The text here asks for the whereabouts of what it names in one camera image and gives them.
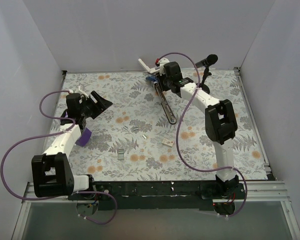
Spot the blue stapler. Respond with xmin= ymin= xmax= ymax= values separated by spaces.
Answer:
xmin=145 ymin=75 xmax=159 ymax=85

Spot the purple stapler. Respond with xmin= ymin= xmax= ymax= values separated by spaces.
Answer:
xmin=60 ymin=109 xmax=92 ymax=147

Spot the grey staple strip stack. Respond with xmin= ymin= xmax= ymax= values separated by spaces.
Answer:
xmin=117 ymin=149 xmax=125 ymax=161

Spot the white stapler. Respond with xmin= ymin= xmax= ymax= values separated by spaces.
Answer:
xmin=138 ymin=58 xmax=160 ymax=74

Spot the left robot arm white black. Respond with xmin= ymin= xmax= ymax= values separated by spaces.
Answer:
xmin=31 ymin=91 xmax=113 ymax=200

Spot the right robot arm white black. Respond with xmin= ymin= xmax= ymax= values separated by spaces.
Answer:
xmin=155 ymin=54 xmax=239 ymax=199

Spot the black microphone on stand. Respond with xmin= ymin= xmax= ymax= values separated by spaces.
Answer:
xmin=195 ymin=54 xmax=219 ymax=94

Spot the floral table mat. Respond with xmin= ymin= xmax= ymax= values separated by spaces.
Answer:
xmin=36 ymin=69 xmax=272 ymax=182

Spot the small staple box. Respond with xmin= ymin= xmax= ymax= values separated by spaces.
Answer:
xmin=162 ymin=138 xmax=174 ymax=147

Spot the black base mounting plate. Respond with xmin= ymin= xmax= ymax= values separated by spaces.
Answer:
xmin=68 ymin=180 xmax=246 ymax=213

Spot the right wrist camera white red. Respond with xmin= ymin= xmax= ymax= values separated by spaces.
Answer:
xmin=154 ymin=57 xmax=170 ymax=76

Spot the aluminium frame rail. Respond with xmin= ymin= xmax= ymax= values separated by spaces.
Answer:
xmin=24 ymin=181 xmax=291 ymax=203

